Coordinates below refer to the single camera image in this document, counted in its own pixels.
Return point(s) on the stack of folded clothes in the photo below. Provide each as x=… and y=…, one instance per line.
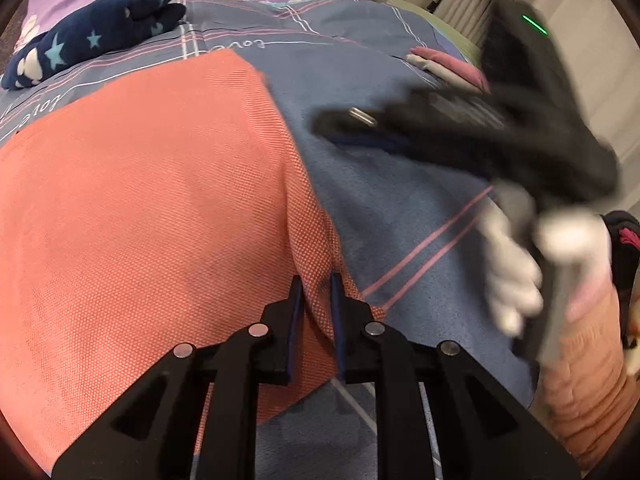
x=450, y=65

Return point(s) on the navy star print blanket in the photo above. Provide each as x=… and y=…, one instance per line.
x=85, y=35

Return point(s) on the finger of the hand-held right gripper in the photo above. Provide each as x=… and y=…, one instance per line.
x=375, y=142
x=355, y=117

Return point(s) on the person's right hand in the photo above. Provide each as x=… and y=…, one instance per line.
x=510, y=260

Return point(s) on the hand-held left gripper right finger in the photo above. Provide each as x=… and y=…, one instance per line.
x=336, y=315

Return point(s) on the blue plaid bed sheet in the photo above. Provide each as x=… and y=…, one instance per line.
x=400, y=200

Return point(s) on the person's right forearm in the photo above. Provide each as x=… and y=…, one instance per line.
x=585, y=385

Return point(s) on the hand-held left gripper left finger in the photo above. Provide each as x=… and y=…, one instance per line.
x=295, y=315

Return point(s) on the orange long-sleeved sweater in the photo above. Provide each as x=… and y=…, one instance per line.
x=150, y=220

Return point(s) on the black pink printed clothing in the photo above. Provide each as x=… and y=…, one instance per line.
x=625, y=255

